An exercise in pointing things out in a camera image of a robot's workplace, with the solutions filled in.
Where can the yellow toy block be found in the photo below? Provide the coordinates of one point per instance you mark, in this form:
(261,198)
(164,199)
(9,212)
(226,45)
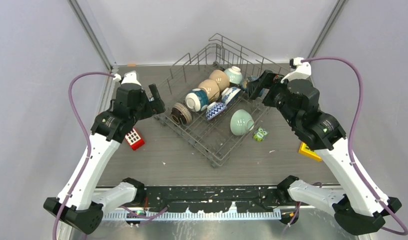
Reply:
(306,151)

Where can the blue floral white bowl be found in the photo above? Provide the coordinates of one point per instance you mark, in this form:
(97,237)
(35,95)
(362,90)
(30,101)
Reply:
(229,94)

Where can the red toy block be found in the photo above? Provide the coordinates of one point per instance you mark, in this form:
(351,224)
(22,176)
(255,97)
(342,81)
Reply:
(134,139)

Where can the beige bowl upper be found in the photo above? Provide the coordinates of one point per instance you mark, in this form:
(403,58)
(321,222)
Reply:
(221,78)

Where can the light green striped bowl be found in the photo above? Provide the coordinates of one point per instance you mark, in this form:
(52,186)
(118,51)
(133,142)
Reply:
(234,74)

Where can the dark teal painted bowl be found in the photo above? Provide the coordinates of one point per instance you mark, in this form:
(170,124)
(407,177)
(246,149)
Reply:
(248,86)

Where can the grey wire dish rack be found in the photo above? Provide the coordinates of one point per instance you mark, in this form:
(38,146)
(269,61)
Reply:
(214,139)

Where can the green owl toy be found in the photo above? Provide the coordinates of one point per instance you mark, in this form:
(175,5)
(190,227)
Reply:
(260,134)

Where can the brown ribbed bowl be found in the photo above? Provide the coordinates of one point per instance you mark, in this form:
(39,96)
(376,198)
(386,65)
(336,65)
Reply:
(180,114)

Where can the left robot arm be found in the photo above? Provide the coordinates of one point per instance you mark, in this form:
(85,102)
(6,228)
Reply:
(76,205)

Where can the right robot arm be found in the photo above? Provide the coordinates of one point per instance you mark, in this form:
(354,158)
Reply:
(360,207)

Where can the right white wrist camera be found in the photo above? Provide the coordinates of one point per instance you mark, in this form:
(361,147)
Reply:
(300,69)

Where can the teal and white bowl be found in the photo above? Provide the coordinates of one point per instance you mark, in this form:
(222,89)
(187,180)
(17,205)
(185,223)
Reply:
(197,100)

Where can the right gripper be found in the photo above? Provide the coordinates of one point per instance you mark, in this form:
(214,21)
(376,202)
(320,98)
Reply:
(266,80)

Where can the beige bowl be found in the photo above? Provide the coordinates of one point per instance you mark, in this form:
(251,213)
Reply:
(221,78)
(211,88)

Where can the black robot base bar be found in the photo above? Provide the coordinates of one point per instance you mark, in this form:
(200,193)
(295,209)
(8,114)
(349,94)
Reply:
(210,199)

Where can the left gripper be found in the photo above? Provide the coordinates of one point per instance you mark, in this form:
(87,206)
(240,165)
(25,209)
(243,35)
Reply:
(157,105)

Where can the pale green celadon bowl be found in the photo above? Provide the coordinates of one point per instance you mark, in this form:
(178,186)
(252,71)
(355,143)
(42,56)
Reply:
(241,123)

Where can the beige bowl lower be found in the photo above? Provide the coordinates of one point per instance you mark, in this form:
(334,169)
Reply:
(211,88)

